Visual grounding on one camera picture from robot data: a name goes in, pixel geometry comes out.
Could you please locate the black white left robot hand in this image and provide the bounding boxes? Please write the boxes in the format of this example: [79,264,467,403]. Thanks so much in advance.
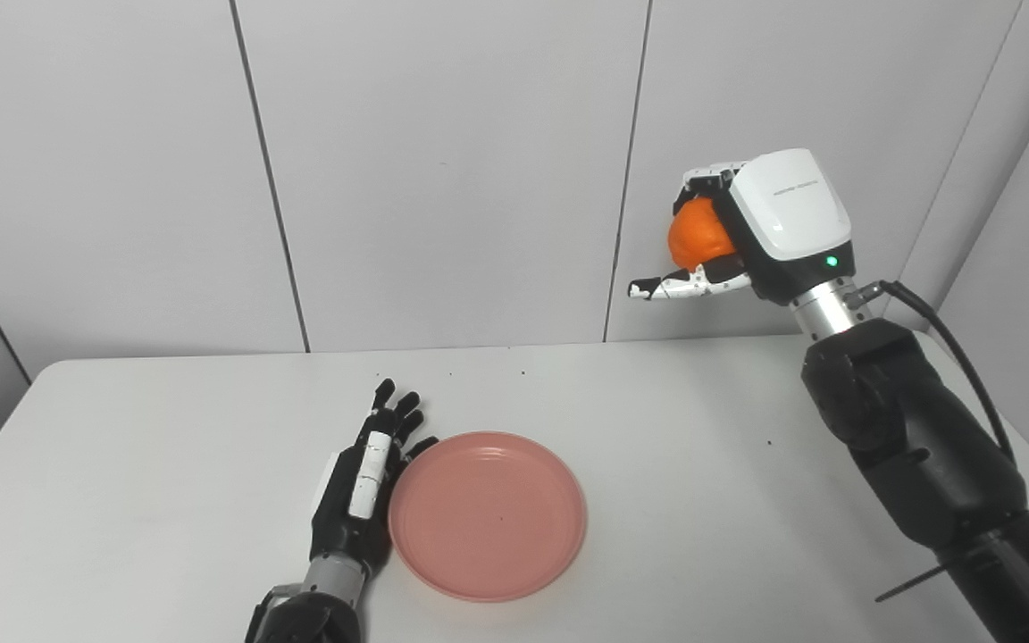
[309,379,439,577]

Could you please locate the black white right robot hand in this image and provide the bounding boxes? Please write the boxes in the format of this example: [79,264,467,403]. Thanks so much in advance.
[628,148,857,306]

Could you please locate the orange fruit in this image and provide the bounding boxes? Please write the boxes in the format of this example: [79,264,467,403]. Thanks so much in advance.
[667,196,737,271]

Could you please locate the pink round plate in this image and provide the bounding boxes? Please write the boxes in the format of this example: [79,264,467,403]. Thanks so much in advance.
[388,431,589,603]

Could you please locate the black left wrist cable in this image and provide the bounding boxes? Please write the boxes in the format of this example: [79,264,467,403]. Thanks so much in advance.
[245,585,303,643]

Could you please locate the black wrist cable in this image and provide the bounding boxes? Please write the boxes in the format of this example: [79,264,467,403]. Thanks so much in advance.
[854,280,1016,465]
[245,585,303,643]

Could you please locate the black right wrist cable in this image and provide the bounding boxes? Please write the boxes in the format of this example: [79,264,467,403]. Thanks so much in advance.
[854,280,1016,465]

